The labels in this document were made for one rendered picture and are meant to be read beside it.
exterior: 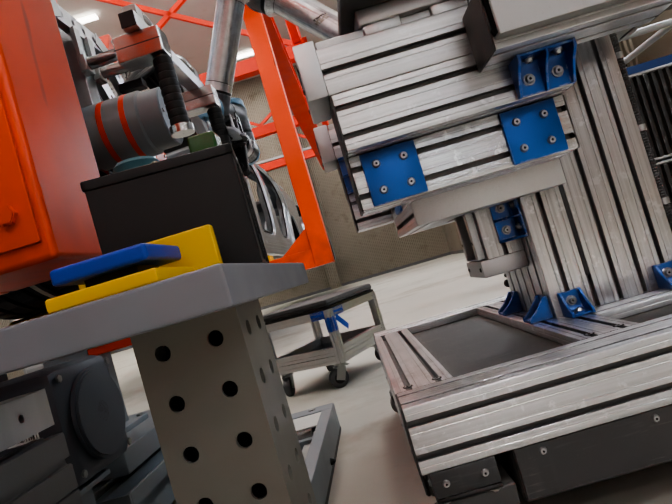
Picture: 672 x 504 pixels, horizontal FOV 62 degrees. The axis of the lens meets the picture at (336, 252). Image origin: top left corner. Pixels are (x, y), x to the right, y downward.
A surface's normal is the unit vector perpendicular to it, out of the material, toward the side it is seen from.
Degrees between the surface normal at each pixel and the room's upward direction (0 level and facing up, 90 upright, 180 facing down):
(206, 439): 90
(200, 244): 90
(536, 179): 90
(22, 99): 90
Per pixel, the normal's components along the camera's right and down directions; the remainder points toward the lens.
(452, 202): -0.03, -0.03
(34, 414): 0.96, -0.29
